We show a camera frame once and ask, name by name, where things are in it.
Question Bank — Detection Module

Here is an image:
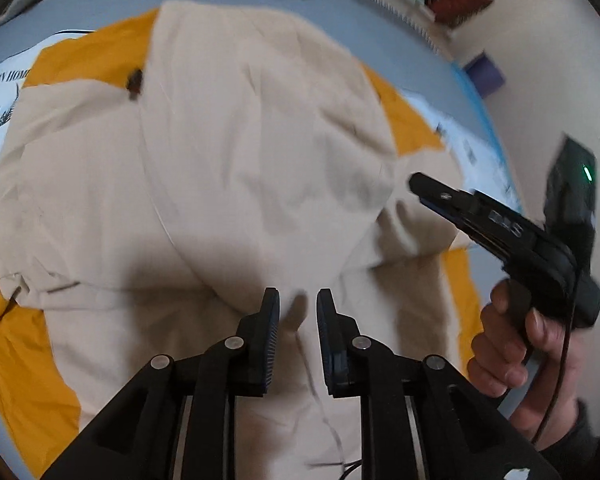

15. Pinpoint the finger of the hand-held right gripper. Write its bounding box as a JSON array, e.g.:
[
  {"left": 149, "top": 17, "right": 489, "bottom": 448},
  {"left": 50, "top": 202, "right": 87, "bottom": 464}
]
[{"left": 409, "top": 172, "right": 547, "bottom": 267}]

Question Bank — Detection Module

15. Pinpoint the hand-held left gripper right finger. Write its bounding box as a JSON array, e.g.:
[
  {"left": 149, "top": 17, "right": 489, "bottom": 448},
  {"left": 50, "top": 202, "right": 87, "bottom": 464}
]
[{"left": 316, "top": 287, "right": 563, "bottom": 480}]

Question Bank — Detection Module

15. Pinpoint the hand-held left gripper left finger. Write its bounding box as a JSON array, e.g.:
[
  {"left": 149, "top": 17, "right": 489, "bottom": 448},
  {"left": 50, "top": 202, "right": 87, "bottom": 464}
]
[{"left": 40, "top": 286, "right": 281, "bottom": 480}]

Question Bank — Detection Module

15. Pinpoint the beige and yellow hooded jacket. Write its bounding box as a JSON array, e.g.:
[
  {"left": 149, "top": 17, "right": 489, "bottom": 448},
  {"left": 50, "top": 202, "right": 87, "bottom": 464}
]
[{"left": 0, "top": 0, "right": 486, "bottom": 480}]

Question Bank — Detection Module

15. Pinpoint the person's right forearm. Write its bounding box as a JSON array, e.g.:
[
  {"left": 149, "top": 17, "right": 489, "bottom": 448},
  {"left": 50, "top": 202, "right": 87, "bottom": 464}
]
[{"left": 510, "top": 395, "right": 600, "bottom": 466}]

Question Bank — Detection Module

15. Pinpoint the person's right hand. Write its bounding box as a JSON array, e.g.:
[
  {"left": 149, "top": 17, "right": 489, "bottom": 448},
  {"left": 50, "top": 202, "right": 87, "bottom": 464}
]
[{"left": 467, "top": 280, "right": 587, "bottom": 413}]

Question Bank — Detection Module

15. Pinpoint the purple box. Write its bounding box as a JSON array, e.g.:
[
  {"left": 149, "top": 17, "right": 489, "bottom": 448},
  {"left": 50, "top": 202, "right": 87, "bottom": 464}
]
[{"left": 462, "top": 52, "right": 506, "bottom": 96}]

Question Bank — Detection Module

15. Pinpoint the dark red pillow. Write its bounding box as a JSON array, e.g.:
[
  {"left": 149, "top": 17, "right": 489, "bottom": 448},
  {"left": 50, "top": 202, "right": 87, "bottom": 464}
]
[{"left": 427, "top": 0, "right": 496, "bottom": 26}]

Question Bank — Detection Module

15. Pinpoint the yellow and white sheet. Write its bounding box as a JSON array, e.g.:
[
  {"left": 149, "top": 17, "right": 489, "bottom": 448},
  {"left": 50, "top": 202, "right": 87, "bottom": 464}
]
[{"left": 0, "top": 0, "right": 526, "bottom": 476}]

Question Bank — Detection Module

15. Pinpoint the black cable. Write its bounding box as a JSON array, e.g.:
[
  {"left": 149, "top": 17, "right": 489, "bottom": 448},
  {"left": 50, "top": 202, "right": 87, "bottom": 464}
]
[{"left": 530, "top": 255, "right": 583, "bottom": 446}]

